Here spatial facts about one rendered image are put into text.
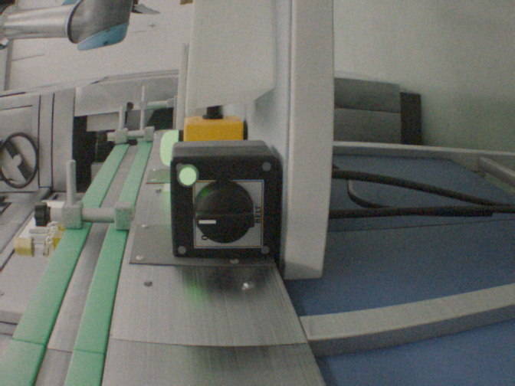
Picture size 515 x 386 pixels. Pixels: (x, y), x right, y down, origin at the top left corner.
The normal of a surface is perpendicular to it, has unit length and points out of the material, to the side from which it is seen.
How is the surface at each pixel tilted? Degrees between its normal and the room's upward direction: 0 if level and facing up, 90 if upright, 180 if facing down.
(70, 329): 90
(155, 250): 90
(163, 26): 90
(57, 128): 90
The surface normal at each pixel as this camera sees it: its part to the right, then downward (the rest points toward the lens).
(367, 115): 0.11, 0.22
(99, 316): 0.01, -0.97
